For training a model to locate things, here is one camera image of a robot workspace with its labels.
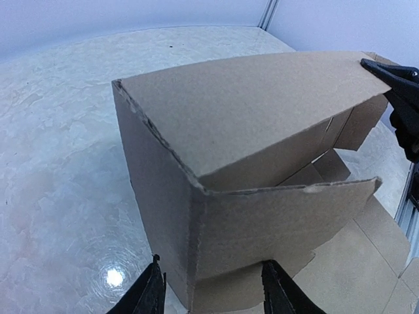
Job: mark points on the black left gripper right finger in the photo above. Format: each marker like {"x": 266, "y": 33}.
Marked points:
{"x": 282, "y": 295}

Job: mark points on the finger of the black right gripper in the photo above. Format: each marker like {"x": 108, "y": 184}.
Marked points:
{"x": 403, "y": 96}

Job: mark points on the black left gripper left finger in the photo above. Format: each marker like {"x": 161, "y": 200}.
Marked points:
{"x": 147, "y": 294}

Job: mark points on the brown cardboard box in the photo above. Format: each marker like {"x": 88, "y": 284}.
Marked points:
{"x": 234, "y": 162}

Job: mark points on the right side aluminium rail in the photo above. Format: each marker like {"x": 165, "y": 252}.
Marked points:
{"x": 406, "y": 216}

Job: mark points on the right aluminium frame post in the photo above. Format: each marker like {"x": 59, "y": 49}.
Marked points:
{"x": 268, "y": 13}

